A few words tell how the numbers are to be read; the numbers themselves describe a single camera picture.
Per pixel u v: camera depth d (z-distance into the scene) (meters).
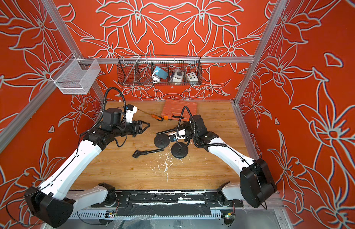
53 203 0.37
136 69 1.00
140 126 0.64
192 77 0.95
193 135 0.61
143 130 0.67
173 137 0.68
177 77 0.91
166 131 0.79
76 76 0.92
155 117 1.07
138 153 0.88
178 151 0.90
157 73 0.84
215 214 0.70
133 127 0.63
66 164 0.43
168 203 0.73
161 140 0.94
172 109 1.07
